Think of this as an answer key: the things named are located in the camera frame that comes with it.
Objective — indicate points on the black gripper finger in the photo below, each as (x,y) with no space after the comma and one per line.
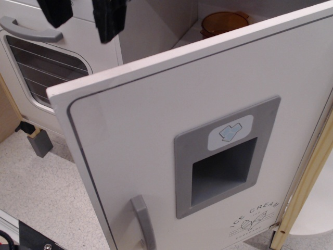
(57,12)
(109,18)

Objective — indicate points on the white toy fridge door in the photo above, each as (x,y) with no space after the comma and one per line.
(120,125)

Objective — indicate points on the white toy fridge cabinet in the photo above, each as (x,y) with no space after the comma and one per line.
(153,27)

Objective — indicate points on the white toy oven door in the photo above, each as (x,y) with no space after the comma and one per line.
(29,68)

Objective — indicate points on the amber plastic pot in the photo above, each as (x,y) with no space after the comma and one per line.
(221,22)

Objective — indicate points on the wooden side panel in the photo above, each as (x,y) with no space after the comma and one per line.
(10,115)

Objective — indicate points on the grey kitchen leg foot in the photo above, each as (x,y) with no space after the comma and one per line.
(41,144)

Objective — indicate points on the grey ice dispenser panel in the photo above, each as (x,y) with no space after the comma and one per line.
(223,157)

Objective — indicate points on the grey oven door handle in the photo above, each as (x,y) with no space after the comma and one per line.
(10,25)

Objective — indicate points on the grey fridge door handle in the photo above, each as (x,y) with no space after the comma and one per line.
(142,214)

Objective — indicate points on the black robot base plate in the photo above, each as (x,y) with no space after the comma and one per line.
(32,239)

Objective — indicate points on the light wood side post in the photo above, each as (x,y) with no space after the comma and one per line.
(314,167)

